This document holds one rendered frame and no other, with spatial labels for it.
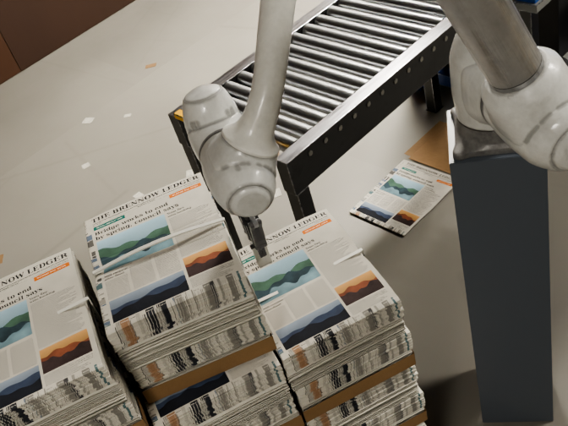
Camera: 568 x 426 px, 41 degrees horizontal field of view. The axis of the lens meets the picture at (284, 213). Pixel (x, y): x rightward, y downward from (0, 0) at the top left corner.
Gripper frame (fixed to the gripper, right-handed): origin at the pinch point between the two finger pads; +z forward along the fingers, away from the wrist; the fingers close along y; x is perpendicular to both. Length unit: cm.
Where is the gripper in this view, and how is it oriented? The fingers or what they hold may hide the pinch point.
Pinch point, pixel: (260, 252)
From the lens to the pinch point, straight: 163.9
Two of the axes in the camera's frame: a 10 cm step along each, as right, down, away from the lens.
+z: 2.4, 7.3, 6.4
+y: 4.0, 5.3, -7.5
